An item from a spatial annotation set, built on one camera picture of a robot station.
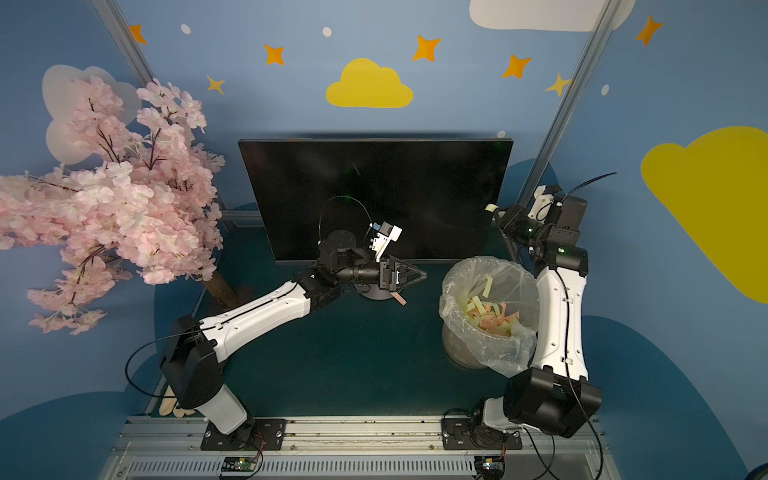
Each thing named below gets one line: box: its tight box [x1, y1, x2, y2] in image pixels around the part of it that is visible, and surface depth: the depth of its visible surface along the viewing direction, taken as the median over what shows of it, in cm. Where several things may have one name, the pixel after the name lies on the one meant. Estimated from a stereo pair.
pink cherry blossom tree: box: [0, 74, 225, 335], surface depth 59 cm
